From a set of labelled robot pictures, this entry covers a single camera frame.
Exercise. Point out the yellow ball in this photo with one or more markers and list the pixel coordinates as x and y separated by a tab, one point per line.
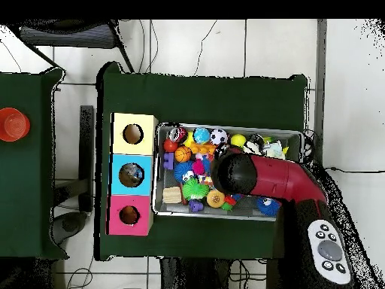
238	140

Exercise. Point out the globe print ball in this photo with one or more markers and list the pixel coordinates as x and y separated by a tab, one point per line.
201	135

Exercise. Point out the crushed red can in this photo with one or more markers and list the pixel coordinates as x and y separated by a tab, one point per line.
178	134

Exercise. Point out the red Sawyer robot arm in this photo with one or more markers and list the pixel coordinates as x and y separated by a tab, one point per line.
270	177

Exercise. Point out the ridged wooden block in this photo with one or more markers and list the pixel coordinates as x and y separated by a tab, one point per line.
172	195

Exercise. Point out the black chair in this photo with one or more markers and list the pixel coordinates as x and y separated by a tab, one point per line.
66	34

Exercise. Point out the soccer ball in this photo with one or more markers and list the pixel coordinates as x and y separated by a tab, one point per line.
218	136

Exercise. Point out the small green spiky ball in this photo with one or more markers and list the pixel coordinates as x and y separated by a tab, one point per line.
195	189

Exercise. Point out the orange plastic cup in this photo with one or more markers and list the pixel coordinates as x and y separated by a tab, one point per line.
13	124

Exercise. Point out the blue spiky ball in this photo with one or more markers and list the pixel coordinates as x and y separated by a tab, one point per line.
267	207
181	169

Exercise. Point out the mint green cloth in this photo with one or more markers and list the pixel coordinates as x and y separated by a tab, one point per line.
275	150

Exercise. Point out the wooden box with three holes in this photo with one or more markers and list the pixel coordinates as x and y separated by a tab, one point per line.
120	144

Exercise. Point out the small basketball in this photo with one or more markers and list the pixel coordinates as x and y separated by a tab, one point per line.
183	154

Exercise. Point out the dark green table cloth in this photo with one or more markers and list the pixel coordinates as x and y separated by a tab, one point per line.
204	99
24	180

